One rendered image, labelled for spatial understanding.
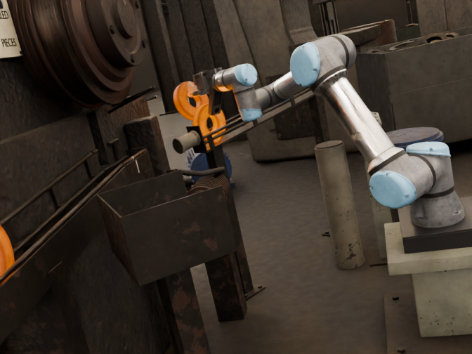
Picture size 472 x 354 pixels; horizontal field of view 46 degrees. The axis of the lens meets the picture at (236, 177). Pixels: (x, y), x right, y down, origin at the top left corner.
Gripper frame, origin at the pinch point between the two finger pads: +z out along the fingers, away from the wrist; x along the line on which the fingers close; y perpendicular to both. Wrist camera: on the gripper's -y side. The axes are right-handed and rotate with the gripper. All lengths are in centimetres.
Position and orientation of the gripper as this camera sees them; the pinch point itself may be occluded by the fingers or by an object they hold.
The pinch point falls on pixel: (190, 95)
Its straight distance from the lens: 217.4
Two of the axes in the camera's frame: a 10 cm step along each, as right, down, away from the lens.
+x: -7.2, 2.7, -6.4
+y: -2.4, -9.6, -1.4
